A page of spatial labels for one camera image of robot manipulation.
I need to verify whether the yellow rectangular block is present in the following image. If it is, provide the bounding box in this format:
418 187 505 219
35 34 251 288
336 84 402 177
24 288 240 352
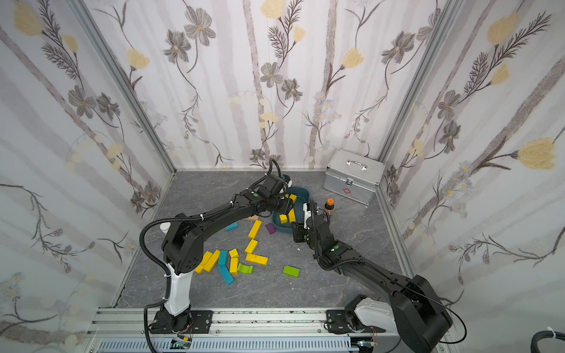
245 239 258 254

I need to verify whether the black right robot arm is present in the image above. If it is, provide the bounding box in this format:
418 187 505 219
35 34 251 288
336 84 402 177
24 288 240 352
293 200 456 352

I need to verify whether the teal plastic bin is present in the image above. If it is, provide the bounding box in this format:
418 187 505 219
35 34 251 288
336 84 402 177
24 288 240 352
272 186 310 234

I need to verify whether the orange cap brown bottle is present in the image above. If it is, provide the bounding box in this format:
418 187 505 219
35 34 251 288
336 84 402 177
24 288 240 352
325 199 335 216

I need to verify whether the purple wedge block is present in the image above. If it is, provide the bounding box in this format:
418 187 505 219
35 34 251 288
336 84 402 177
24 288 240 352
265 223 277 235

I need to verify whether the green flat block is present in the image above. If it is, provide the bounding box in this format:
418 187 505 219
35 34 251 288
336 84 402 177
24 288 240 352
283 266 300 278

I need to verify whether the small teal block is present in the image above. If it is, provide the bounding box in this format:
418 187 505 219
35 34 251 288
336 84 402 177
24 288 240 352
225 222 239 232

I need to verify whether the silver metal case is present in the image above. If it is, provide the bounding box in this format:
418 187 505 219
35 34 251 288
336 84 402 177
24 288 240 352
323 149 385 205

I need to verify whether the upright teal block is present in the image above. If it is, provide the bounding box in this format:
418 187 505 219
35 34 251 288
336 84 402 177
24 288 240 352
218 250 228 266

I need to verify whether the green arch block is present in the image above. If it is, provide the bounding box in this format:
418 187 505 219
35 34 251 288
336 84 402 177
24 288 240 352
238 263 254 275

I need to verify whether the yellow upright block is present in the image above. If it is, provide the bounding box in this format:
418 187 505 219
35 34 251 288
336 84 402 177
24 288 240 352
229 257 239 276

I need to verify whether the long teal block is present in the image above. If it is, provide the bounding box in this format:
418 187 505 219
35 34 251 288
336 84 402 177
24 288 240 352
217 265 235 285

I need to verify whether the white cap orange bottle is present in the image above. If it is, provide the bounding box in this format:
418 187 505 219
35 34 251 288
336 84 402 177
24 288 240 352
160 222 171 234

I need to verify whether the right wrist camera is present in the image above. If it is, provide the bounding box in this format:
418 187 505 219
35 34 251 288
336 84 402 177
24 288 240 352
303 210 311 229

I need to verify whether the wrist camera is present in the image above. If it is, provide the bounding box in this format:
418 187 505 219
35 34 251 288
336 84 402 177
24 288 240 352
282 174 293 188
303 210 311 229

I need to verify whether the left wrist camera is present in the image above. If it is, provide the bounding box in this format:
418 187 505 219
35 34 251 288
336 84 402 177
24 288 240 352
282 174 293 188

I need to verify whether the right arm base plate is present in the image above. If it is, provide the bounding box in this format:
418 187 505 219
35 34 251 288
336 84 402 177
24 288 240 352
324 309 385 335

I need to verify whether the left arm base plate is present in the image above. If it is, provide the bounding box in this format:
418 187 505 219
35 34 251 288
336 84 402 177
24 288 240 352
149 309 213 334

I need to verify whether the aluminium rail frame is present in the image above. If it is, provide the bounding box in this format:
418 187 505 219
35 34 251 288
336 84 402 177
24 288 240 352
78 307 410 352

